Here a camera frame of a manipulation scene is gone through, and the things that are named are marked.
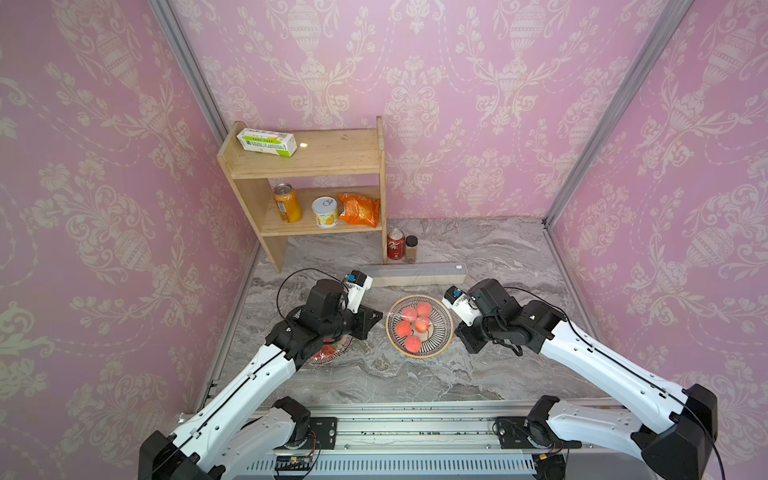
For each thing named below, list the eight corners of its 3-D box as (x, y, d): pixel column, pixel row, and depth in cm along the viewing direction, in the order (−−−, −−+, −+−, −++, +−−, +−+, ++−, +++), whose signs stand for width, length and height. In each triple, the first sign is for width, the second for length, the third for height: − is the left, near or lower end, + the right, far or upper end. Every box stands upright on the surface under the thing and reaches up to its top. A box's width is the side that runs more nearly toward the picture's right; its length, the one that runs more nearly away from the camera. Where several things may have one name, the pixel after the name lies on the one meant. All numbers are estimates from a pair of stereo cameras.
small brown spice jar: (406, 263, 111) (407, 245, 103) (406, 253, 114) (407, 235, 106) (417, 263, 111) (418, 245, 103) (416, 253, 114) (418, 235, 106)
